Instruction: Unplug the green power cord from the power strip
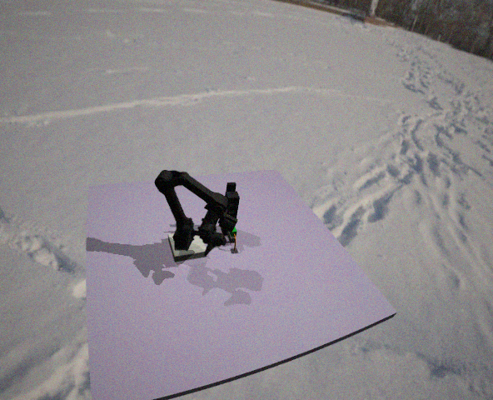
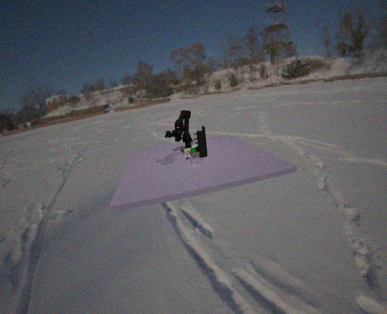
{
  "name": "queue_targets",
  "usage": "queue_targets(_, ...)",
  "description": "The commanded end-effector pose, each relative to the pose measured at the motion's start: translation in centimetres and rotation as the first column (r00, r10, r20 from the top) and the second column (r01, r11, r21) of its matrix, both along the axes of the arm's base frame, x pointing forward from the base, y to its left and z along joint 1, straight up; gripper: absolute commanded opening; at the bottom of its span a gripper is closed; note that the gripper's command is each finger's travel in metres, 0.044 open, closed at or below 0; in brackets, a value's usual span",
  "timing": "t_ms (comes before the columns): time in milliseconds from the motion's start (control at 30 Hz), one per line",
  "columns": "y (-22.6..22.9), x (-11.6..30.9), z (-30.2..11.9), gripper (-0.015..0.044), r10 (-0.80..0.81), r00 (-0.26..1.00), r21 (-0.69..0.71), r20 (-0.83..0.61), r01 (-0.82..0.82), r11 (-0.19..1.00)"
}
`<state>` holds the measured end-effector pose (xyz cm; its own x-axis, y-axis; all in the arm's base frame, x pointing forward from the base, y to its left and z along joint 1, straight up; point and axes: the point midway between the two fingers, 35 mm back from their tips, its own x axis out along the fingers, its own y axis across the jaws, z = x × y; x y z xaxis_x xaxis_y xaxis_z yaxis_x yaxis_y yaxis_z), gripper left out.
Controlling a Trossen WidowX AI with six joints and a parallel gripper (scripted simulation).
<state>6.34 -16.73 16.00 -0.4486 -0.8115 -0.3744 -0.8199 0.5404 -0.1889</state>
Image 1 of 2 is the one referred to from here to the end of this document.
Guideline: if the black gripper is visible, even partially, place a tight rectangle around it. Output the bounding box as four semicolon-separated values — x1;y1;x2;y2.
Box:
181;217;227;256

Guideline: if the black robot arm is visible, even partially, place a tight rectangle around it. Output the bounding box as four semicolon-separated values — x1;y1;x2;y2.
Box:
155;170;238;251

